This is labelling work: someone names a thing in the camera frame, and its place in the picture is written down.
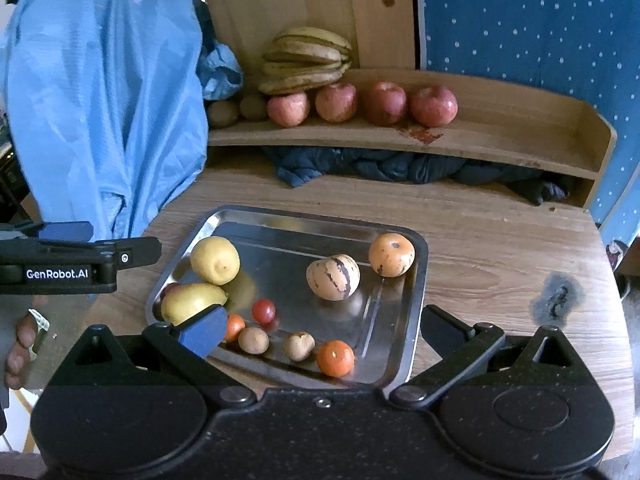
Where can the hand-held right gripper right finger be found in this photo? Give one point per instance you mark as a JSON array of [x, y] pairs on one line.
[[440, 325]]

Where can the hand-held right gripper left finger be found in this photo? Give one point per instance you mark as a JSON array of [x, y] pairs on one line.
[[205, 332]]

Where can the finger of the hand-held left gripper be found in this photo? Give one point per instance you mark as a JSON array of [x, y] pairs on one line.
[[135, 252], [65, 231]]

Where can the yellow-green pear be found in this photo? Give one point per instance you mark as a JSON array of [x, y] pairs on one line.
[[192, 302]]

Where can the brown kiwi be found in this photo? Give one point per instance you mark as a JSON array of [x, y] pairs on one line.
[[299, 346], [253, 340], [222, 112], [252, 106]]

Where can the small dark red fruit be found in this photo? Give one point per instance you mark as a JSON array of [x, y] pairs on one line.
[[170, 290]]

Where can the small red tomato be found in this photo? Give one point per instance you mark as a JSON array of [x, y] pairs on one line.
[[263, 311]]

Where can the yellow lemon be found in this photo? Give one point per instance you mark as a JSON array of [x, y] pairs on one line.
[[215, 260]]

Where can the orange persimmon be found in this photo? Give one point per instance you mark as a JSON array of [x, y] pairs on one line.
[[391, 255]]

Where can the metal tray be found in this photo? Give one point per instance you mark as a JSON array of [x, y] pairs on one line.
[[280, 255]]

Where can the orange tangerine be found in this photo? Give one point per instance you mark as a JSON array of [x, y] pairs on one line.
[[336, 358]]

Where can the striped pepino melon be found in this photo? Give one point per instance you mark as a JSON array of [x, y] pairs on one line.
[[332, 277]]

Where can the person's left hand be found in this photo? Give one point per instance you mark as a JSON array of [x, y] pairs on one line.
[[17, 335]]

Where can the light blue garment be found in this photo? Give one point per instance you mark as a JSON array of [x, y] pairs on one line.
[[100, 110]]

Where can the dark blue cloth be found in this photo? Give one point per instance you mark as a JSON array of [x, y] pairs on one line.
[[400, 165]]

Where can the printed patterned cloth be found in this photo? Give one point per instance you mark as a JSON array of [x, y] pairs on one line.
[[620, 255]]

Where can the crumpled light blue bag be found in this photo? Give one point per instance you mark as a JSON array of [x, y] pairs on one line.
[[220, 72]]

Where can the red apple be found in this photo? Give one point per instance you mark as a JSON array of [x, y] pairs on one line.
[[287, 109], [336, 102], [384, 102], [433, 105]]

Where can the curved wooden shelf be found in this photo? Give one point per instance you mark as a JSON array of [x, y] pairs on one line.
[[500, 120]]

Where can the bunch of spotted bananas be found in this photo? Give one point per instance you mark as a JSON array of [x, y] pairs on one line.
[[305, 60]]

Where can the upright wooden board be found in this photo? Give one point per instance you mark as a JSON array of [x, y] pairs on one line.
[[300, 0]]

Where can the blue dotted fabric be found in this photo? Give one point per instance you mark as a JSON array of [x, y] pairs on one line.
[[525, 20]]

